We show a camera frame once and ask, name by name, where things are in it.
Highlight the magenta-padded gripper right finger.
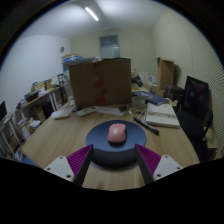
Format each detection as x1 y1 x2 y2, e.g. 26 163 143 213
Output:
134 143 184 185

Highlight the black marker pen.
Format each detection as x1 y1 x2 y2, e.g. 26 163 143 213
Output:
133 116 160 136

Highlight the white shelf unit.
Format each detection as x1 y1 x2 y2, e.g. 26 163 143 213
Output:
0 111 24 158

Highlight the white thick book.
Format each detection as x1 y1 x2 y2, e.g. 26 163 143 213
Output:
145 102 181 129

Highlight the cluttered wooden side desk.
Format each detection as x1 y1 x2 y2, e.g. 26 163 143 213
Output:
14 84 64 118

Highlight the black office chair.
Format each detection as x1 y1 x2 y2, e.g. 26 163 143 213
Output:
175 75 214 161

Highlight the dark blue mouse pad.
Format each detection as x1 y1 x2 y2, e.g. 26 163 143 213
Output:
85 119 148 168

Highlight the large brown cardboard box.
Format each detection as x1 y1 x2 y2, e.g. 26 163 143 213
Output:
68 57 133 108

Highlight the blue book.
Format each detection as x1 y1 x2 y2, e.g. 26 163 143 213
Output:
136 90 170 107

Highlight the plain white paper sheet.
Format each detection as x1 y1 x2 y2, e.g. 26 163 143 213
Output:
95 105 125 117

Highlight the tall open cardboard box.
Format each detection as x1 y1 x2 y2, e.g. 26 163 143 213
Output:
153 56 176 91

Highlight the blue white display cabinet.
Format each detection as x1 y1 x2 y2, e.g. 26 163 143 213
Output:
61 54 84 73

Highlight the pink computer mouse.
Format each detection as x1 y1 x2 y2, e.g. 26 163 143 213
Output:
107 122 128 144

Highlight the window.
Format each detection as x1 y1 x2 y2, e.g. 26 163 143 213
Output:
99 34 121 59

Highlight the ceiling tube light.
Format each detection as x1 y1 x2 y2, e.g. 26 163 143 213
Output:
84 5 100 22

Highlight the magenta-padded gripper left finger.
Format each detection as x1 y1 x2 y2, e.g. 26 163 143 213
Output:
43 143 95 187

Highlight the black computer monitor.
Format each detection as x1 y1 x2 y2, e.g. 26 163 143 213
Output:
0 99 8 123

